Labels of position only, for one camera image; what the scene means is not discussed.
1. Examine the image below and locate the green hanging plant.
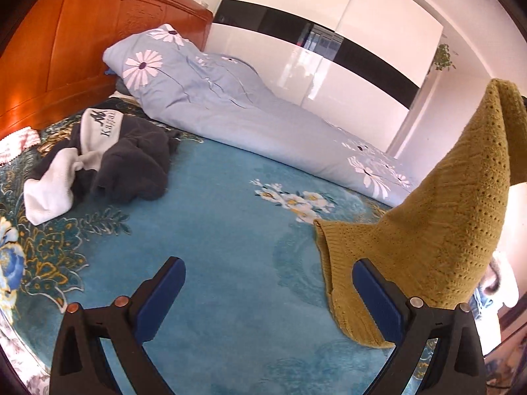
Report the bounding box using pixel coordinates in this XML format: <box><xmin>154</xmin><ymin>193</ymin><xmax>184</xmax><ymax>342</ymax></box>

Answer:
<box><xmin>432</xmin><ymin>44</ymin><xmax>457</xmax><ymax>71</ymax></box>

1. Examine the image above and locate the light blue floral duvet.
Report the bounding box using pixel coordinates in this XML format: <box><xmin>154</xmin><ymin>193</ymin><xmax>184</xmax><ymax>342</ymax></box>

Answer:
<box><xmin>103</xmin><ymin>24</ymin><xmax>416</xmax><ymax>207</ymax></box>

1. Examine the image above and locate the mustard yellow knit sweater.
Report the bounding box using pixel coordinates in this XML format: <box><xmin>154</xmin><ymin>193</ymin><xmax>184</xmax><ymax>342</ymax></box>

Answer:
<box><xmin>314</xmin><ymin>79</ymin><xmax>526</xmax><ymax>348</ymax></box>

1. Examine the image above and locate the dark grey white Kappa sweatshirt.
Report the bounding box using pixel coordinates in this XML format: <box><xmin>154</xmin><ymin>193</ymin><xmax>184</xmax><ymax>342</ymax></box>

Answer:
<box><xmin>23</xmin><ymin>108</ymin><xmax>180</xmax><ymax>225</ymax></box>

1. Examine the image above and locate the pink white striped cloth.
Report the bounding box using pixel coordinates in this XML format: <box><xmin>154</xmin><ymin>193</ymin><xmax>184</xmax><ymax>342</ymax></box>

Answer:
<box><xmin>0</xmin><ymin>127</ymin><xmax>40</xmax><ymax>165</ymax></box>

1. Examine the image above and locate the white black striped wardrobe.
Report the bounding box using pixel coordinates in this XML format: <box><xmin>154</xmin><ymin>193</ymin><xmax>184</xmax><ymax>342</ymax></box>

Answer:
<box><xmin>206</xmin><ymin>0</ymin><xmax>443</xmax><ymax>151</ymax></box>

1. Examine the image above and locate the teal floral bed blanket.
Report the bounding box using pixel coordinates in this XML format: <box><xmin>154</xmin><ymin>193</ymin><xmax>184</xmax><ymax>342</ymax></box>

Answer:
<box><xmin>1</xmin><ymin>133</ymin><xmax>413</xmax><ymax>394</ymax></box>

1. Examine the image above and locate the orange wooden headboard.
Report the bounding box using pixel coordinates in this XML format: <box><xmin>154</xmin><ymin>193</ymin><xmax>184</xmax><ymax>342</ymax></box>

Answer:
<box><xmin>1</xmin><ymin>0</ymin><xmax>213</xmax><ymax>136</ymax></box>

